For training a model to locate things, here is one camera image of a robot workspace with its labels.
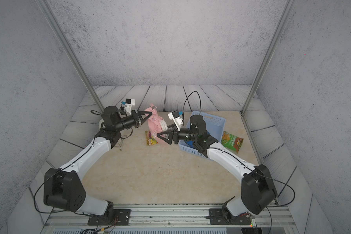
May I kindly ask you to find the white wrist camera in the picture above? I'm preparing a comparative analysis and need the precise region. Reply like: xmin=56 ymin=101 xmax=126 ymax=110
xmin=168 ymin=110 xmax=183 ymax=130
xmin=120 ymin=98 xmax=135 ymax=116

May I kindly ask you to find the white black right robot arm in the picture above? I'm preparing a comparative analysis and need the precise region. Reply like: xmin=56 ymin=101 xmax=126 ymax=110
xmin=157 ymin=115 xmax=277 ymax=216

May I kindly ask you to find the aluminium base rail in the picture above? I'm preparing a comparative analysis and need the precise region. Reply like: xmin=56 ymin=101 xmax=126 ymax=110
xmin=40 ymin=204 xmax=299 ymax=234

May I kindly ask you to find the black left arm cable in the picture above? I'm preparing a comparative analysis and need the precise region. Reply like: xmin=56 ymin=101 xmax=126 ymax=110
xmin=33 ymin=110 xmax=134 ymax=215

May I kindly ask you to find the Fox's fruit candy bag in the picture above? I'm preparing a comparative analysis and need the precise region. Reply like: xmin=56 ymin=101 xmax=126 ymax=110
xmin=145 ymin=131 xmax=158 ymax=146

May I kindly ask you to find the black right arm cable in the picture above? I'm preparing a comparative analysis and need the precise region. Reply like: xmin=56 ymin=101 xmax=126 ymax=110
xmin=182 ymin=91 xmax=296 ymax=208

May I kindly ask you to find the light blue plastic basket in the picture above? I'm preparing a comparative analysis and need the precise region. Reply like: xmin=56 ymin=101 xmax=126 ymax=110
xmin=178 ymin=111 xmax=226 ymax=158

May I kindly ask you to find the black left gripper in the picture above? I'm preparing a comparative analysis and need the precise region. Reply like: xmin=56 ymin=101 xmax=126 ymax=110
xmin=113 ymin=111 xmax=151 ymax=133

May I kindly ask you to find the aluminium right corner post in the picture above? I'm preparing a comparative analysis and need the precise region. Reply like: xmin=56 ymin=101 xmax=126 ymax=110
xmin=241 ymin=0 xmax=296 ymax=116

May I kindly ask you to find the aluminium corner post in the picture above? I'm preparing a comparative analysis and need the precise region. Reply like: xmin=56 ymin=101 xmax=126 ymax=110
xmin=241 ymin=0 xmax=296 ymax=116
xmin=36 ymin=0 xmax=104 ymax=112

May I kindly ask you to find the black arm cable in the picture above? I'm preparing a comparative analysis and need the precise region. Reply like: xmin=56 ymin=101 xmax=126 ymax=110
xmin=33 ymin=110 xmax=134 ymax=215
xmin=182 ymin=91 xmax=296 ymax=208

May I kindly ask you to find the pink baseball cap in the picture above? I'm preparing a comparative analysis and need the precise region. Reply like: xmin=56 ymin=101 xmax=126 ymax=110
xmin=145 ymin=104 xmax=167 ymax=145

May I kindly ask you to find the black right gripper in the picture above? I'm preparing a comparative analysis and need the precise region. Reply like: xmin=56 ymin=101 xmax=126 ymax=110
xmin=157 ymin=124 xmax=199 ymax=146

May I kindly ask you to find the aluminium left corner post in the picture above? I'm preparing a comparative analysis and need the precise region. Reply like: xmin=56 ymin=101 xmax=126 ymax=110
xmin=36 ymin=0 xmax=104 ymax=112

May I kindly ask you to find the white plate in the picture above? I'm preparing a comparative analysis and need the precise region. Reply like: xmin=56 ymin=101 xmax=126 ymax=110
xmin=98 ymin=119 xmax=104 ymax=130

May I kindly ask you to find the blue baseball cap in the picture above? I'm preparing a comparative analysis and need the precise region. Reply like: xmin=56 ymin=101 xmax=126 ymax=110
xmin=185 ymin=141 xmax=194 ymax=148

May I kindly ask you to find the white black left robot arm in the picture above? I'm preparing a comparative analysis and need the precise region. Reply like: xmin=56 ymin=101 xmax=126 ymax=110
xmin=43 ymin=106 xmax=152 ymax=216

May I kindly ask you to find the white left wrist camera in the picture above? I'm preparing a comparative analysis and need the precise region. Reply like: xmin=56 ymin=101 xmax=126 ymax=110
xmin=120 ymin=98 xmax=135 ymax=116

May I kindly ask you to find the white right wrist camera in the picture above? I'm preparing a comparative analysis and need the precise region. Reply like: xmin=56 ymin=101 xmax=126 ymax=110
xmin=168 ymin=110 xmax=183 ymax=130

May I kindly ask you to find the green corn chips bag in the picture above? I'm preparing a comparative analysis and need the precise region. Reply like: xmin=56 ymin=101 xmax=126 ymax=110
xmin=221 ymin=131 xmax=244 ymax=152

